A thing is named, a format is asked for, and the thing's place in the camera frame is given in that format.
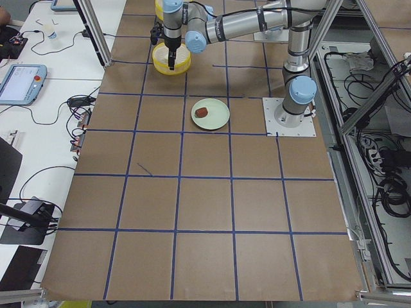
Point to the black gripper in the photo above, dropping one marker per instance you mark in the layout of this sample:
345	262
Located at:
172	42

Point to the brown bun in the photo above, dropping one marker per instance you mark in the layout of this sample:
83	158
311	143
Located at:
201	112

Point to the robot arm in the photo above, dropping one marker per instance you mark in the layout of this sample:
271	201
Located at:
193	24

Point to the light green plate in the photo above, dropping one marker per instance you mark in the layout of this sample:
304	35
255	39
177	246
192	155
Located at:
218	114

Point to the paper cup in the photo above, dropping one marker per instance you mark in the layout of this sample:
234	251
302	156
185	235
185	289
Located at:
50	31

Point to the blue teach pendant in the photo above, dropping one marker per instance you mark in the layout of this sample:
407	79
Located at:
22	84
63	6

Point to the aluminium frame post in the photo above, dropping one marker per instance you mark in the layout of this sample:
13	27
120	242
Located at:
93	28

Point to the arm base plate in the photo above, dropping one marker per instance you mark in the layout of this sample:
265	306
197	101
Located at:
280	124

